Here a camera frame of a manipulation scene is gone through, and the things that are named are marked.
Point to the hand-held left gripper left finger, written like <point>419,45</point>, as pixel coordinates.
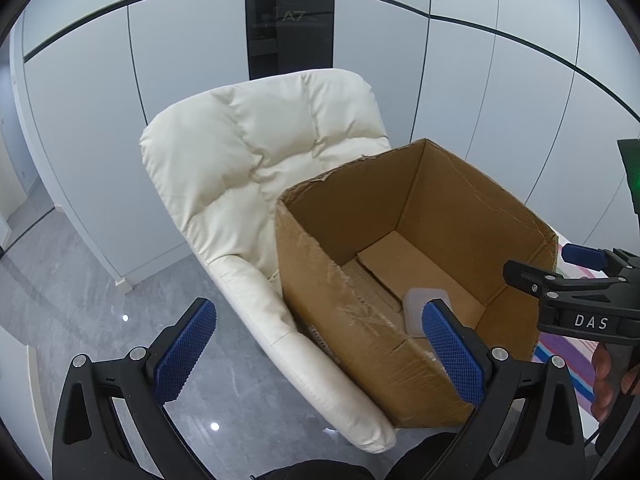
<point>185,350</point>

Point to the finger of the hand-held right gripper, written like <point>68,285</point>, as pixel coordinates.
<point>525,275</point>
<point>582,255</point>

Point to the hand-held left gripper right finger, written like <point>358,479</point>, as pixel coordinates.
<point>452,355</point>

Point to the translucent plastic container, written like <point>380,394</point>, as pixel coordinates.
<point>415,310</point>

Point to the brown cardboard box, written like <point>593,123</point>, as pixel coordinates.
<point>350,355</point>

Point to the person's right hand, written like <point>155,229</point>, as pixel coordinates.
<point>606,377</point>

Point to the striped colourful cloth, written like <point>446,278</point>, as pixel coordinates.
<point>570,360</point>

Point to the cream padded chair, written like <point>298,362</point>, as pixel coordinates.
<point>225,160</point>

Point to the black glossy wall panel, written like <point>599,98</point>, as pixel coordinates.
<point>290,10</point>

